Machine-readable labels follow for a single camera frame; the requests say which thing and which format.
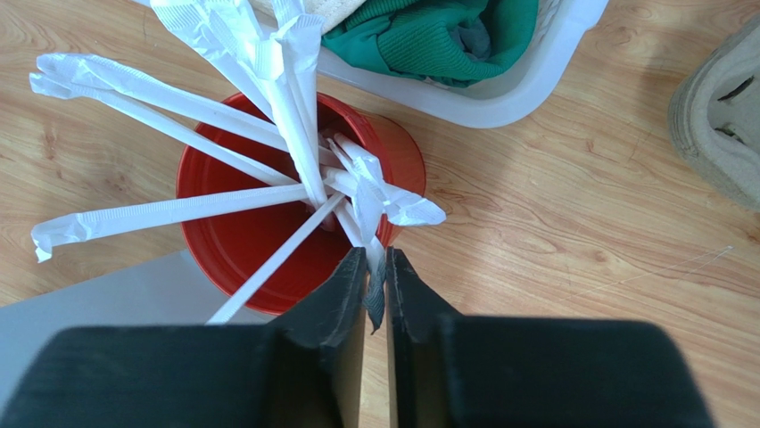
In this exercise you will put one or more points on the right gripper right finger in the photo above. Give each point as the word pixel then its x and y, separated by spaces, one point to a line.
pixel 417 378

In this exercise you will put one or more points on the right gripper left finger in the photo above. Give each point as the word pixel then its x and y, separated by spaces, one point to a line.
pixel 317 361

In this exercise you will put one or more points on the white straw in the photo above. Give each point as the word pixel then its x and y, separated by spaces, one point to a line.
pixel 361 180

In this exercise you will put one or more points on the white paper bag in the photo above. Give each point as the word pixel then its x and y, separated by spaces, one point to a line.
pixel 171 290

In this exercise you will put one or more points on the red cup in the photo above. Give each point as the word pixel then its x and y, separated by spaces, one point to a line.
pixel 230 248

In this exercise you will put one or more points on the green cloth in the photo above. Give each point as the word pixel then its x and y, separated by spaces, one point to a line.
pixel 453 43

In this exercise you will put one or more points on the beige hat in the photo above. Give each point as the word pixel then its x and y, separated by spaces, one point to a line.
pixel 334 11

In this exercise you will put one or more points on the white plastic basket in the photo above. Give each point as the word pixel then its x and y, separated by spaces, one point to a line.
pixel 494 102

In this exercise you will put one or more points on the bottom pulp cup carrier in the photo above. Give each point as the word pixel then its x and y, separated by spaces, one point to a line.
pixel 713 117

